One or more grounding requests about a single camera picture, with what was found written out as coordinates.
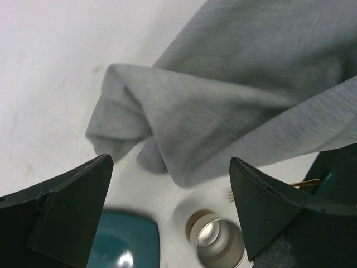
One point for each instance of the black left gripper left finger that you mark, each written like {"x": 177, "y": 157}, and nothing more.
{"x": 53, "y": 223}

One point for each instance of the teal square plate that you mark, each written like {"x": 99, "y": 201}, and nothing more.
{"x": 125, "y": 239}

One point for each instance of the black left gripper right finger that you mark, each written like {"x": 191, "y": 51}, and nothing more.
{"x": 283, "y": 226}

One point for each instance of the gold fork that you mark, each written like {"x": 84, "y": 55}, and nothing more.
{"x": 230, "y": 196}

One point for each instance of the white steel cup brown band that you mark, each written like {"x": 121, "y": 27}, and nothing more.
{"x": 216, "y": 241}

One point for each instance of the gold knife teal handle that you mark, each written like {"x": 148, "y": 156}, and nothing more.
{"x": 323, "y": 185}

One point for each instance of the grey cloth placemat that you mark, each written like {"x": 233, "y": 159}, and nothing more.
{"x": 263, "y": 81}

